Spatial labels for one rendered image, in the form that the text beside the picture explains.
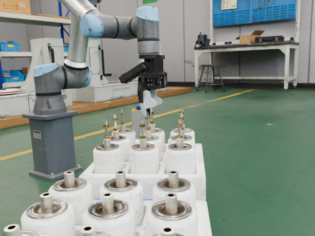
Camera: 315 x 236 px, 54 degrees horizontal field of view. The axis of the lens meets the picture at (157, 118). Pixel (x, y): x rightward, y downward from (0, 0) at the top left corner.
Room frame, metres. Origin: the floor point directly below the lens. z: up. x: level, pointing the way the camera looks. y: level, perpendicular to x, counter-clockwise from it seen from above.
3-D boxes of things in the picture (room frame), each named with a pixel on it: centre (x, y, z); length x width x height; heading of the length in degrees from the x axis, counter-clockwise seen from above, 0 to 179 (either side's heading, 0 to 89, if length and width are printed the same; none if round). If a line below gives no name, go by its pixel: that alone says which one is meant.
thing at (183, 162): (0.95, -0.07, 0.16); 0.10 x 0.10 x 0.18
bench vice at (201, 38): (5.54, -0.84, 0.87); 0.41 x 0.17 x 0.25; 144
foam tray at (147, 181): (1.08, 0.03, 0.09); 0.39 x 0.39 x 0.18; 83
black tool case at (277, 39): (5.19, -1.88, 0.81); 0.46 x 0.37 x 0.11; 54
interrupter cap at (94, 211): (0.54, 0.10, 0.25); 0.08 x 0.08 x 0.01
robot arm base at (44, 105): (1.46, 0.51, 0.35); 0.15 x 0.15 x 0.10
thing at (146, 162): (0.96, 0.05, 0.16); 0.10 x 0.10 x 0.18
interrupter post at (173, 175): (0.65, -0.03, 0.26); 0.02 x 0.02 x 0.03
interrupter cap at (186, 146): (0.95, -0.07, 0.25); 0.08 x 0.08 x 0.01
